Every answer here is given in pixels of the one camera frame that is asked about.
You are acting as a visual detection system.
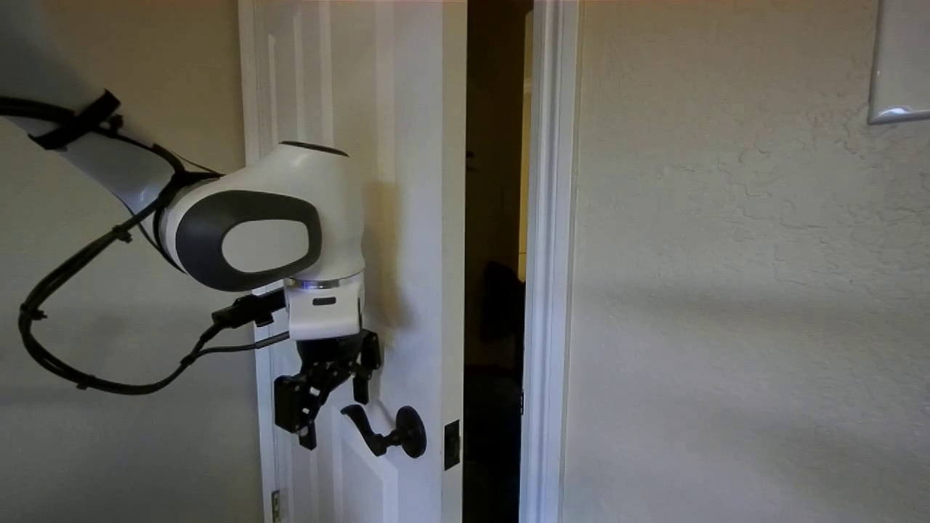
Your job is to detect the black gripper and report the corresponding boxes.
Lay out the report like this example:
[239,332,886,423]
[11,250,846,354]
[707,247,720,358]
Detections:
[272,329,384,454]

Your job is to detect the dark lever door handle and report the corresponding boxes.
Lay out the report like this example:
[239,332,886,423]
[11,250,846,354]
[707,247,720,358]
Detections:
[336,400,429,461]

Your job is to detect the white panel door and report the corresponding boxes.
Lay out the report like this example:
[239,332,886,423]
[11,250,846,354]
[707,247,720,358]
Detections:
[235,0,469,523]

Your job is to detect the dark door latch plate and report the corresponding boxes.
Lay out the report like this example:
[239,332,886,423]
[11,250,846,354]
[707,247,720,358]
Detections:
[441,417,463,474]

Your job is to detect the dark object beyond doorway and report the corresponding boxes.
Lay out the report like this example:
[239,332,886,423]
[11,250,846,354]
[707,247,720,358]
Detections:
[480,259,530,342]

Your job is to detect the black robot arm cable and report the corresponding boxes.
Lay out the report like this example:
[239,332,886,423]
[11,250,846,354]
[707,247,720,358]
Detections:
[0,91,294,399]

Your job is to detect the white door frame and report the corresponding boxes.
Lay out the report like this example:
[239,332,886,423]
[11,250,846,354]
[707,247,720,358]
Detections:
[518,0,583,523]

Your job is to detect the black cable strap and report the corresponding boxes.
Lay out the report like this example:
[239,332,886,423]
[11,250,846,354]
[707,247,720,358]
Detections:
[28,86,124,152]

